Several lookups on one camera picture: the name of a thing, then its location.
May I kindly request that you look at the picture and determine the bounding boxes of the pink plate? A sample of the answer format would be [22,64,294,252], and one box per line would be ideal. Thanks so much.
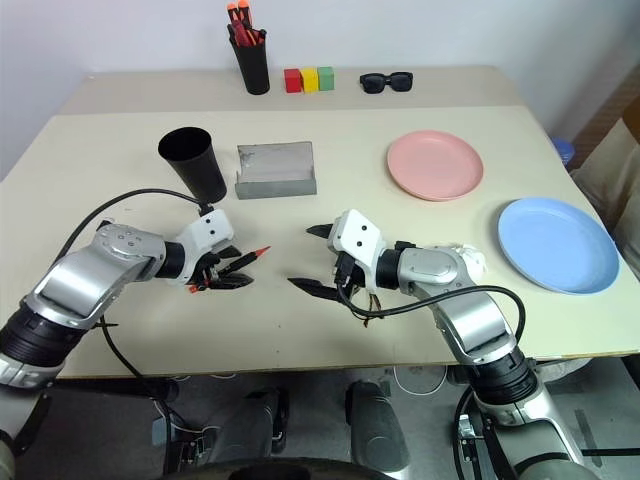
[386,130,486,203]

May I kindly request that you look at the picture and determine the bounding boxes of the empty black cup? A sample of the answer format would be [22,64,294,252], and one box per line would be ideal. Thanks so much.
[157,126,228,204]

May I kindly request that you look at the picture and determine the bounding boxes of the black marker with red tip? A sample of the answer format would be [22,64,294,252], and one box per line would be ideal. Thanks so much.
[188,245,272,294]

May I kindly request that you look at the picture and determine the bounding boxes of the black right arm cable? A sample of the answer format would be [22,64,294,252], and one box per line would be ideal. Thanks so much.
[337,283,526,354]

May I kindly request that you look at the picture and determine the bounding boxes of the beige cardboard box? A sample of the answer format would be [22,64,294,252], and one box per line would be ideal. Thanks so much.
[569,115,640,284]

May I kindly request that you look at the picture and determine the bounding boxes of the black sunglasses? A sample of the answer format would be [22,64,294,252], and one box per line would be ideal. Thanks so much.
[359,71,415,95]

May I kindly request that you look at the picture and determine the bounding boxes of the grey metal tray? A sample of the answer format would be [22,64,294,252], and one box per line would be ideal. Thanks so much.
[234,140,319,201]

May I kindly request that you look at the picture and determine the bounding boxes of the dark rounded shape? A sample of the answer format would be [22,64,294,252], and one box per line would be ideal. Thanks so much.
[217,387,291,457]
[344,380,412,474]

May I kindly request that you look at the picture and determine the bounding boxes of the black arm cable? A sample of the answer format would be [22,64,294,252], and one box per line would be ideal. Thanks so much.
[337,283,526,354]
[62,187,215,261]

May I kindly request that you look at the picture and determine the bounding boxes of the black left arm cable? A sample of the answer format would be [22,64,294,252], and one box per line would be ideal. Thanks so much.
[62,187,215,261]

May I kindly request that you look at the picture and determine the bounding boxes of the blue plate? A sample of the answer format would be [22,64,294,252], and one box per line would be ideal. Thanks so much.
[496,197,622,297]

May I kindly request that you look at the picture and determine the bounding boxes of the white floor cable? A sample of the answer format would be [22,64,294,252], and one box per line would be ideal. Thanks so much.
[393,363,448,397]

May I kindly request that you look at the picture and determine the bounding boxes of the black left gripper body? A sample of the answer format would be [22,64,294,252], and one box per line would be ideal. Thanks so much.
[192,245,225,292]

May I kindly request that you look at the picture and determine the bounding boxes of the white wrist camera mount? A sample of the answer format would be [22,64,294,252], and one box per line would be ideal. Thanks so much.
[174,209,235,289]
[327,209,389,292]

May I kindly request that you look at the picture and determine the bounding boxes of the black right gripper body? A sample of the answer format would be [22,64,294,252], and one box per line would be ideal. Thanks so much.
[331,251,371,302]

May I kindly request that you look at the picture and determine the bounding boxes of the black cup holding markers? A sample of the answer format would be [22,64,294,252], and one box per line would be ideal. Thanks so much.
[229,34,272,96]

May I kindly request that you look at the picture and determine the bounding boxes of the red marker in cup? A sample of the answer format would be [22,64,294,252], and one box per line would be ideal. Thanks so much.
[228,22,269,50]

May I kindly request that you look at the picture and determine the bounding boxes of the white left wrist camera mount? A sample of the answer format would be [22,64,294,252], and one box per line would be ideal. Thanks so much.
[174,209,235,289]

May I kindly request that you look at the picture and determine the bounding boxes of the blue round lid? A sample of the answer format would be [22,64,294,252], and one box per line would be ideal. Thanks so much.
[551,138,577,167]

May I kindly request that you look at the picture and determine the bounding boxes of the thin brown wires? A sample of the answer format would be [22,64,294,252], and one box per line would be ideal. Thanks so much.
[360,291,385,330]

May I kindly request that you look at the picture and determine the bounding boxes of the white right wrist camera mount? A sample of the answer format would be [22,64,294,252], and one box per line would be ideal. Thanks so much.
[327,209,389,292]

